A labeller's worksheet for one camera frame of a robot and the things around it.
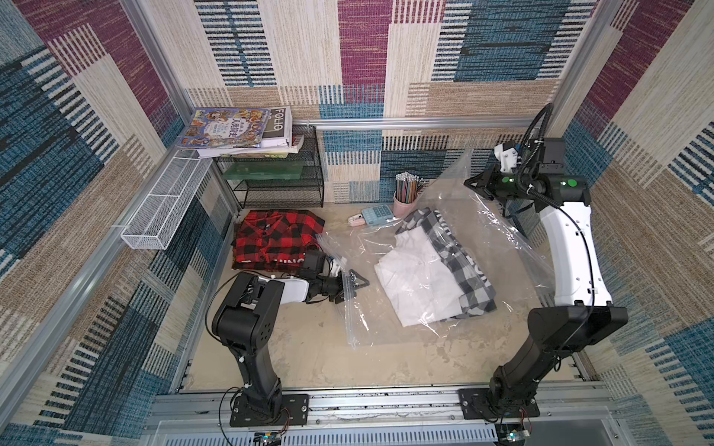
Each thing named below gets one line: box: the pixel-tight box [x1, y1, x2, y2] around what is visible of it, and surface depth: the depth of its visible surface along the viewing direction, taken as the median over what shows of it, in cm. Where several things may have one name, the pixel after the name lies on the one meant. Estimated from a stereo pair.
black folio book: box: [196, 105, 293, 158], surface depth 83 cm
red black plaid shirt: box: [230, 209, 326, 271], surface depth 102 cm
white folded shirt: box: [374, 225, 465, 328], surface depth 92 cm
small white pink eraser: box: [347, 213, 366, 227], surface depth 115 cm
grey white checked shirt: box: [396, 207, 497, 316], surface depth 86 cm
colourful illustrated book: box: [176, 107, 271, 149], surface depth 83 cm
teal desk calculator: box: [360, 204, 395, 226], surface depth 117 cm
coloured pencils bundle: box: [395, 170, 430, 204], surface depth 110 cm
